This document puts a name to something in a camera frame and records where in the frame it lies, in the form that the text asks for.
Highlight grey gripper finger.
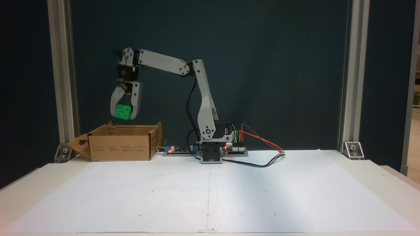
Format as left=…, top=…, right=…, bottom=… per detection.
left=110, top=86, right=127, bottom=116
left=130, top=91, right=142, bottom=121

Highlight green die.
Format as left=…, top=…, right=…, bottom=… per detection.
left=115, top=104, right=133, bottom=121

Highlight brown cardboard box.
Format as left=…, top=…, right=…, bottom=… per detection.
left=66, top=121, right=163, bottom=162

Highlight blue circuit board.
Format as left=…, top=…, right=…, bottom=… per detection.
left=163, top=144, right=201, bottom=157

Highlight grey vertical profile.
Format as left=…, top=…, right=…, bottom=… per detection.
left=400, top=0, right=420, bottom=176

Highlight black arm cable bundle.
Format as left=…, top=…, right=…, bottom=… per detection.
left=186, top=78, right=201, bottom=146

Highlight aluminium frame post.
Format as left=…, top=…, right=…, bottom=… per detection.
left=47, top=0, right=80, bottom=156
left=337, top=0, right=370, bottom=154

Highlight metal corner bracket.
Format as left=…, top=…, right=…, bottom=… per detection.
left=54, top=144, right=74, bottom=163
left=344, top=141, right=365, bottom=161

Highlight coloured jumper wires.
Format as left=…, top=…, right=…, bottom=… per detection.
left=231, top=123, right=245, bottom=145

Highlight circuit board with jumper wires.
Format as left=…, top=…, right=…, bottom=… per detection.
left=223, top=144, right=249, bottom=157

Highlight black and orange cable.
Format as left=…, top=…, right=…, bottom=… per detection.
left=222, top=123, right=286, bottom=168

